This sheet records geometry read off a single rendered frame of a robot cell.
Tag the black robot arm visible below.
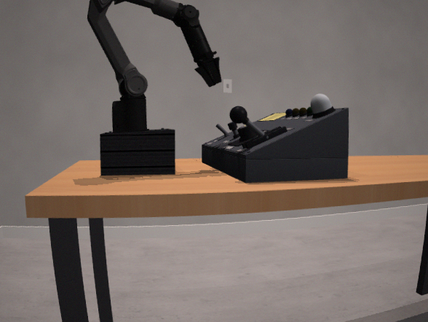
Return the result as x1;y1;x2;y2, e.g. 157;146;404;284
87;0;206;133

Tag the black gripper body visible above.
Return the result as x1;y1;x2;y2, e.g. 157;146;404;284
189;39;217;67

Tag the black control console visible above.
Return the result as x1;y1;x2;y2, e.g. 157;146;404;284
202;94;349;183

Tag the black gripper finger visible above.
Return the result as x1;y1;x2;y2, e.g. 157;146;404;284
195;65;214;87
200;57;221;85

